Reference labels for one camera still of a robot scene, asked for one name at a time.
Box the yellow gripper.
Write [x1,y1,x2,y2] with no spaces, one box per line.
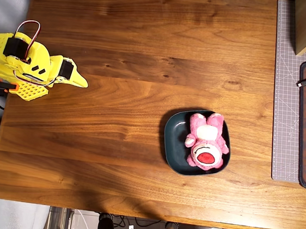
[15,40,93,92]

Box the pink strawberry bear plush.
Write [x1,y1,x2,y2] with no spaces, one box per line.
[182,109,234,174]

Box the yellow perforated robot base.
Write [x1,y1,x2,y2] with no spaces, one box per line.
[6,79,50,104]

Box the black orange table clamp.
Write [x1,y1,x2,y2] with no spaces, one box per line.
[0,76,19,97]

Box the dark teal square plate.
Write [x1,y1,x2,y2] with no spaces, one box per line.
[160,106,235,180]

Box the grey cutting mat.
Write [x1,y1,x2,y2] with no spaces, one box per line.
[259,0,306,184]

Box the red white servo wire loop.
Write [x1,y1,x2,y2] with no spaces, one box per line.
[11,18,42,64]

